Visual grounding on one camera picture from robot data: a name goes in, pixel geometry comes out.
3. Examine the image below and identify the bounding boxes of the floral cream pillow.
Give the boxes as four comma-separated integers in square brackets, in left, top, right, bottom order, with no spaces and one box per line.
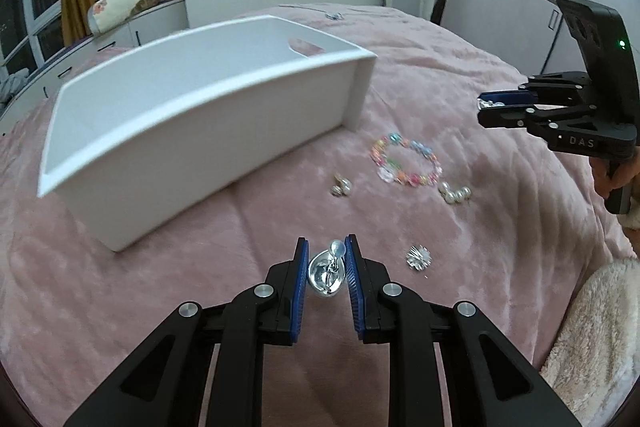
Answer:
[87,0,157,36]

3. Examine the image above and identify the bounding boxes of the pink plush blanket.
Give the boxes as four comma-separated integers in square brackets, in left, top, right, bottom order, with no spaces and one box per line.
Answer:
[0,2,626,427]

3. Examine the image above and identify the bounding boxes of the pearl cluster earrings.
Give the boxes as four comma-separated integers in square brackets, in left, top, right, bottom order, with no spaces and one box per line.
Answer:
[437,181,473,206]

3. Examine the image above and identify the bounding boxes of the small pearl stud earrings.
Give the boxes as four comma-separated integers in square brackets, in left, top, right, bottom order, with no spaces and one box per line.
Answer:
[329,176,354,198]

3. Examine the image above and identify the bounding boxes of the white drawer cabinet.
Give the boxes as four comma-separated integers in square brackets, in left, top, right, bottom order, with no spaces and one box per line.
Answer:
[0,0,190,135]

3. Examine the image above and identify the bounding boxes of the silver flower brooch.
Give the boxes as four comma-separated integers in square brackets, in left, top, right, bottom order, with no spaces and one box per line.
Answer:
[404,245,434,273]

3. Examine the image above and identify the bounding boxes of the silver drop earring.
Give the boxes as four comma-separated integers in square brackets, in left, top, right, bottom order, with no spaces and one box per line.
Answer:
[307,239,348,299]

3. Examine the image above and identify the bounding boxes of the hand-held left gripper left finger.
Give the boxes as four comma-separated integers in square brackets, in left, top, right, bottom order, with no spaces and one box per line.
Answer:
[63,236,309,427]

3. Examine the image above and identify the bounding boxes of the fuzzy pink sleeve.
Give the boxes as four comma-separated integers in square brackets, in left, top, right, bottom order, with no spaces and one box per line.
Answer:
[540,204,640,408]

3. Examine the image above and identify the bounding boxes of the thin silver necklace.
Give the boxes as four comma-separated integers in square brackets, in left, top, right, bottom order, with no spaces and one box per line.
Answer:
[300,4,348,22]

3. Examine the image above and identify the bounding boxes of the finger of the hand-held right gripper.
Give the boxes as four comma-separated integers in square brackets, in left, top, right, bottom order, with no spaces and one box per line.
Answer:
[477,72,593,108]
[476,103,602,142]

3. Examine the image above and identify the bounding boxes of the white storage box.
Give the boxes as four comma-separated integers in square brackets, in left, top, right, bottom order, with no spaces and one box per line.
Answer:
[36,14,377,253]

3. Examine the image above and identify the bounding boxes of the window with dark frame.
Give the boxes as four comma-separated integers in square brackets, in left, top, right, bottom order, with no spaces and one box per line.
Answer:
[0,0,66,82]

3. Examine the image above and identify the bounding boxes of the colourful bead bracelet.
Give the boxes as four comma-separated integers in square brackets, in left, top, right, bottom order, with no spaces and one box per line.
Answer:
[371,133,443,188]

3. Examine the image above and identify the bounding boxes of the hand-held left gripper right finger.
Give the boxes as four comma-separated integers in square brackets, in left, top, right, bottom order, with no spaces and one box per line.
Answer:
[344,234,582,427]

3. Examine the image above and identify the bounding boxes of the person's right hand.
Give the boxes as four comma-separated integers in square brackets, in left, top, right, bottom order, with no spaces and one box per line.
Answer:
[591,153,640,200]

